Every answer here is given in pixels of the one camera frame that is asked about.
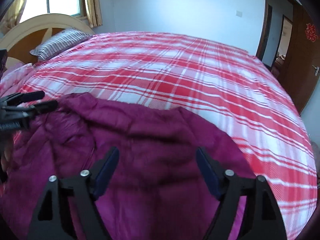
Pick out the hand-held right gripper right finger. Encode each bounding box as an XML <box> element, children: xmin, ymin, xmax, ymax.
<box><xmin>195</xmin><ymin>147</ymin><xmax>287</xmax><ymax>240</ymax></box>

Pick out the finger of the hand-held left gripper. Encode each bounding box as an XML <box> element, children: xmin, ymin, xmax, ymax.
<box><xmin>0</xmin><ymin>100</ymin><xmax>59</xmax><ymax>119</ymax></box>
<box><xmin>0</xmin><ymin>91</ymin><xmax>46</xmax><ymax>105</ymax></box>

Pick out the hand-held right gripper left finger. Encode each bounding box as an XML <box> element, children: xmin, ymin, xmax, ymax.
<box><xmin>28</xmin><ymin>146</ymin><xmax>120</xmax><ymax>240</ymax></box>

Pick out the purple down jacket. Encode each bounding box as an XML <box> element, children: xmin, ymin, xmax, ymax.
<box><xmin>0</xmin><ymin>92</ymin><xmax>258</xmax><ymax>240</ymax></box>

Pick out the person's left hand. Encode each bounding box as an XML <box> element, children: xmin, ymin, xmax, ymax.
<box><xmin>0</xmin><ymin>134</ymin><xmax>13</xmax><ymax>180</ymax></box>

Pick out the pink floral quilt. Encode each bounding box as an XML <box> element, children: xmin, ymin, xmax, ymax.
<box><xmin>0</xmin><ymin>62</ymin><xmax>34</xmax><ymax>93</ymax></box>

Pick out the striped pillow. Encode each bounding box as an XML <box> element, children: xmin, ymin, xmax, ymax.
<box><xmin>29</xmin><ymin>29</ymin><xmax>93</xmax><ymax>61</ymax></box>

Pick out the cream wooden headboard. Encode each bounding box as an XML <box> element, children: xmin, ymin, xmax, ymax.
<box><xmin>0</xmin><ymin>14</ymin><xmax>94</xmax><ymax>65</ymax></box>

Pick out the wide yellow curtain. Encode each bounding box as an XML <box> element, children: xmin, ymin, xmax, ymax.
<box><xmin>0</xmin><ymin>0</ymin><xmax>30</xmax><ymax>33</ymax></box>

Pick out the narrow yellow curtain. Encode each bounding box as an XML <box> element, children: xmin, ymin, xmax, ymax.
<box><xmin>82</xmin><ymin>0</ymin><xmax>103</xmax><ymax>28</ymax></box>

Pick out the red plaid bed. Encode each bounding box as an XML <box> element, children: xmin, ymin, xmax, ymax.
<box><xmin>0</xmin><ymin>31</ymin><xmax>318</xmax><ymax>240</ymax></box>

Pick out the brown wooden door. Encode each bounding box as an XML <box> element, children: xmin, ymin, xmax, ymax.
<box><xmin>280</xmin><ymin>4</ymin><xmax>320</xmax><ymax>115</ymax></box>

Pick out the red paper door decoration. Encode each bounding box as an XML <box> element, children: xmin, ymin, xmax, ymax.
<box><xmin>304</xmin><ymin>23</ymin><xmax>317</xmax><ymax>42</ymax></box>

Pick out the dark wooden door frame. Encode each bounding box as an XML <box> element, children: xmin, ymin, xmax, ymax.
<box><xmin>255</xmin><ymin>0</ymin><xmax>303</xmax><ymax>65</ymax></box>

